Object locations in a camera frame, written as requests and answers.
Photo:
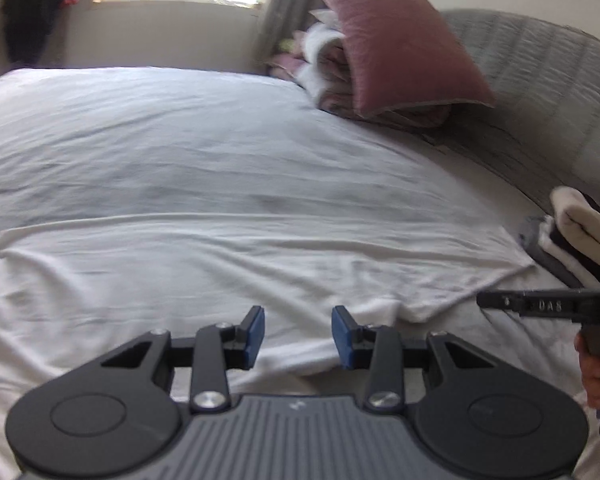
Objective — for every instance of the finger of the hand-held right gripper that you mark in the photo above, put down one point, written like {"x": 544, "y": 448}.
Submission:
{"x": 500, "y": 300}

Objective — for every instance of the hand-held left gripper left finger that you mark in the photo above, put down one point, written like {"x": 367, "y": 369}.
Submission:
{"x": 254, "y": 332}

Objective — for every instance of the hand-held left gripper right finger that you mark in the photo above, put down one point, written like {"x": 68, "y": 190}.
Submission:
{"x": 342, "y": 337}

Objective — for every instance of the white garment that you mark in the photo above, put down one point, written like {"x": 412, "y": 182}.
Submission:
{"x": 230, "y": 270}
{"x": 562, "y": 262}

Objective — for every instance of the person's right hand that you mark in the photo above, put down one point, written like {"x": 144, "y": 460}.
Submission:
{"x": 592, "y": 380}

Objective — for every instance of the white folded garment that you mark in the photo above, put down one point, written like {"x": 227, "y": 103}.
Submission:
{"x": 562, "y": 262}

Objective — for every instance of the black folded garment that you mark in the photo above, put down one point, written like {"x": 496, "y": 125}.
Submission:
{"x": 570, "y": 250}

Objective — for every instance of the grey folded garment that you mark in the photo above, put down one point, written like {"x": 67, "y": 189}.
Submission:
{"x": 537, "y": 252}

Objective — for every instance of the cream folded garment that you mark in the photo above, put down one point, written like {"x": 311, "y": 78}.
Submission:
{"x": 595, "y": 230}

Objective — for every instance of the grey quilted headboard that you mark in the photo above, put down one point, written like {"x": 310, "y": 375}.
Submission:
{"x": 545, "y": 105}

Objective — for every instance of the maroon pillow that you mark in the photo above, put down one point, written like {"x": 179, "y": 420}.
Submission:
{"x": 400, "y": 45}

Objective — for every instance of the folded quilt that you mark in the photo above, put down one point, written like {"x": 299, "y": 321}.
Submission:
{"x": 325, "y": 60}

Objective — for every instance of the grey curtain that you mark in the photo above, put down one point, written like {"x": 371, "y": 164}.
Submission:
{"x": 295, "y": 5}

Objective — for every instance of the dark hanging jacket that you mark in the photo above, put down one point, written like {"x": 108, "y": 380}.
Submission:
{"x": 35, "y": 5}

